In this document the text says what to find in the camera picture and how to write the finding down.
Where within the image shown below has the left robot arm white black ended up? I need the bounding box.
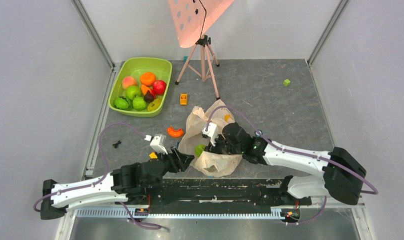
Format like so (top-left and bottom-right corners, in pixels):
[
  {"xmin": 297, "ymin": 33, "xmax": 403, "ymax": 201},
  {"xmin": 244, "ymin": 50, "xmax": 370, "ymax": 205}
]
[{"xmin": 35, "ymin": 147, "xmax": 195, "ymax": 220}]

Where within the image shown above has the small black bolt piece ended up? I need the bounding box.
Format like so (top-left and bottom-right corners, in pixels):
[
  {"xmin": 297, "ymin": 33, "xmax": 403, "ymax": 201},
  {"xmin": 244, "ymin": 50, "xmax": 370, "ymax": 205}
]
[{"xmin": 112, "ymin": 140, "xmax": 121, "ymax": 149}]

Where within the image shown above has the green bumpy fake fruit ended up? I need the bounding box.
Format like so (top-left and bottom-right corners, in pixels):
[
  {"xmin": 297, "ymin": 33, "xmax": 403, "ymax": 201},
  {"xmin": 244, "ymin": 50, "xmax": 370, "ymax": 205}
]
[{"xmin": 132, "ymin": 96, "xmax": 147, "ymax": 111}]

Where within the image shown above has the green plastic tub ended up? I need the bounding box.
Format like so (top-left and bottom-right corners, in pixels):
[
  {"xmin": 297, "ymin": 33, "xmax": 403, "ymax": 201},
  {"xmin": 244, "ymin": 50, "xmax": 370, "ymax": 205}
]
[{"xmin": 109, "ymin": 57, "xmax": 172, "ymax": 117}]

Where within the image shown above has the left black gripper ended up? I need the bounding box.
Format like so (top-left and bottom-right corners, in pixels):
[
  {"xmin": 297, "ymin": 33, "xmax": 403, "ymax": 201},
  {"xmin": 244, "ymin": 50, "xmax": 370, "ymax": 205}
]
[{"xmin": 156, "ymin": 146, "xmax": 195, "ymax": 176}]

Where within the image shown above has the orange curved toy piece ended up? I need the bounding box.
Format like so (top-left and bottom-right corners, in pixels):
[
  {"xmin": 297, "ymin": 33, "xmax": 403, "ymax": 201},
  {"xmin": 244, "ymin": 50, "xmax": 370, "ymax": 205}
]
[{"xmin": 166, "ymin": 126, "xmax": 185, "ymax": 138}]

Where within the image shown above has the pink perforated board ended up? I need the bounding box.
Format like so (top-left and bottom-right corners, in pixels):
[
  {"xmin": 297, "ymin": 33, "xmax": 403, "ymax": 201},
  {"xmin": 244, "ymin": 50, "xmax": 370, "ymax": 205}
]
[{"xmin": 168, "ymin": 0, "xmax": 234, "ymax": 48}]

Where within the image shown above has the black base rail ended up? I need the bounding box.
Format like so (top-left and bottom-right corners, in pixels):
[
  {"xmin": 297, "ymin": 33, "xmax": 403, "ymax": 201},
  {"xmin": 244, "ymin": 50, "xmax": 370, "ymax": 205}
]
[{"xmin": 127, "ymin": 178, "xmax": 312, "ymax": 215}]

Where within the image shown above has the peach fake fruit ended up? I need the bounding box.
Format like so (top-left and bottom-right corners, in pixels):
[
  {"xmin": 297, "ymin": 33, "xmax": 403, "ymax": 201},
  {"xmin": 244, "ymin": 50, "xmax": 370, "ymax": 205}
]
[{"xmin": 121, "ymin": 76, "xmax": 139, "ymax": 90}]

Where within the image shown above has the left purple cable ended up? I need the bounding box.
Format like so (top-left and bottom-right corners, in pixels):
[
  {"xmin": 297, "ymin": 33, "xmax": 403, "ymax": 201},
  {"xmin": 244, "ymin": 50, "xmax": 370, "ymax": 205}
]
[{"xmin": 33, "ymin": 122, "xmax": 163, "ymax": 231}]

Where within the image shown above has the orange red fake fruit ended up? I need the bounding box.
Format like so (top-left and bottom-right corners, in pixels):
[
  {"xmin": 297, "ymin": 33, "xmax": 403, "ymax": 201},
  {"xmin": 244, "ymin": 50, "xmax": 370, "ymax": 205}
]
[{"xmin": 140, "ymin": 84, "xmax": 156, "ymax": 98}]

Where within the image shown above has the orange yellow toy brick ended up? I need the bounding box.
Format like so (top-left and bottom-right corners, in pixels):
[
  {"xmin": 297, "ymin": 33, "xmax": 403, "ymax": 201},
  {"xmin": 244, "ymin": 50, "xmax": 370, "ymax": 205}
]
[{"xmin": 180, "ymin": 93, "xmax": 188, "ymax": 106}]

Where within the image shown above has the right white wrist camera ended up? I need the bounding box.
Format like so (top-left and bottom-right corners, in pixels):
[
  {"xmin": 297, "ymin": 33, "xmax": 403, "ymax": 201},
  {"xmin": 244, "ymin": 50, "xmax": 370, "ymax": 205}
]
[{"xmin": 201, "ymin": 122, "xmax": 220, "ymax": 146}]

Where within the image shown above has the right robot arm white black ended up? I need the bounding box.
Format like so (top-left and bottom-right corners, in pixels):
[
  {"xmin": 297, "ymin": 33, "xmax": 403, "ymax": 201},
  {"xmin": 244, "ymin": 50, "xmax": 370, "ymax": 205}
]
[{"xmin": 201, "ymin": 122, "xmax": 366, "ymax": 205}]

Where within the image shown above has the yellow fake fruit slice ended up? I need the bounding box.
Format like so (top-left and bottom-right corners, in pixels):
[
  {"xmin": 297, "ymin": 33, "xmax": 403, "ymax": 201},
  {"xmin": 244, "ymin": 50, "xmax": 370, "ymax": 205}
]
[{"xmin": 147, "ymin": 98, "xmax": 162, "ymax": 112}]

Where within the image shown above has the small green cube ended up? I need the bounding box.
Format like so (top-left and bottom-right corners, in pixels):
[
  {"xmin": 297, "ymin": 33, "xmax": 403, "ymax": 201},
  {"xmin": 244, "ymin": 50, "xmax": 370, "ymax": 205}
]
[{"xmin": 283, "ymin": 79, "xmax": 291, "ymax": 86}]

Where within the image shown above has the pink tripod stand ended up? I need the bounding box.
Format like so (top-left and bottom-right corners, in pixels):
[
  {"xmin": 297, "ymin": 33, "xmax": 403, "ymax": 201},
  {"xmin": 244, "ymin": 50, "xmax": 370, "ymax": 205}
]
[{"xmin": 175, "ymin": 34, "xmax": 221, "ymax": 100}]

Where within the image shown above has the green fake apple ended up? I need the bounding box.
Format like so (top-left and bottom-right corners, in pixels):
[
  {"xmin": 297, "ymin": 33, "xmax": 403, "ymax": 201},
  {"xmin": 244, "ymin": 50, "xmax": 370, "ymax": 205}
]
[{"xmin": 125, "ymin": 85, "xmax": 142, "ymax": 100}]

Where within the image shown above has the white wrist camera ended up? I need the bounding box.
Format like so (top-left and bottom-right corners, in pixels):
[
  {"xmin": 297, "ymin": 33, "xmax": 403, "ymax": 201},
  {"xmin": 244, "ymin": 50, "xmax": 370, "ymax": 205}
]
[
  {"xmin": 201, "ymin": 122, "xmax": 220, "ymax": 146},
  {"xmin": 144, "ymin": 134, "xmax": 168, "ymax": 154}
]

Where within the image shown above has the red fake apple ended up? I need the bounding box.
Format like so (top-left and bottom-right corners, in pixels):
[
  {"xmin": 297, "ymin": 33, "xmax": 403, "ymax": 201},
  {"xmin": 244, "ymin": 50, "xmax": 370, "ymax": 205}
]
[{"xmin": 152, "ymin": 80, "xmax": 167, "ymax": 96}]

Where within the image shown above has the blue poker chip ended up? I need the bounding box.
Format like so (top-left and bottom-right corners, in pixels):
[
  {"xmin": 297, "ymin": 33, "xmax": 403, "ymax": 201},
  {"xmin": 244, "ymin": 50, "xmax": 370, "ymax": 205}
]
[{"xmin": 255, "ymin": 129, "xmax": 262, "ymax": 137}]

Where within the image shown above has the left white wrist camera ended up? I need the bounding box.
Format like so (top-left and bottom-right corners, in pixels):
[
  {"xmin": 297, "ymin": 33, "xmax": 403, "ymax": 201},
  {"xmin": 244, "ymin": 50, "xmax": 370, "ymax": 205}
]
[{"xmin": 144, "ymin": 134, "xmax": 168, "ymax": 154}]

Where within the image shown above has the translucent beige plastic bag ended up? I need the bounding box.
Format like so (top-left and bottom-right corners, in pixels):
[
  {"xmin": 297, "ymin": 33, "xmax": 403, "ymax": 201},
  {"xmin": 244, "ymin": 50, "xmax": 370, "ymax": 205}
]
[{"xmin": 177, "ymin": 99, "xmax": 244, "ymax": 178}]

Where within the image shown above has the yellow small block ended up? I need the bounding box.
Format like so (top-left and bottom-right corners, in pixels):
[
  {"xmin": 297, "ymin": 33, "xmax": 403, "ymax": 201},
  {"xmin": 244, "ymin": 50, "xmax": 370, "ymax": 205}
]
[{"xmin": 149, "ymin": 152, "xmax": 158, "ymax": 159}]

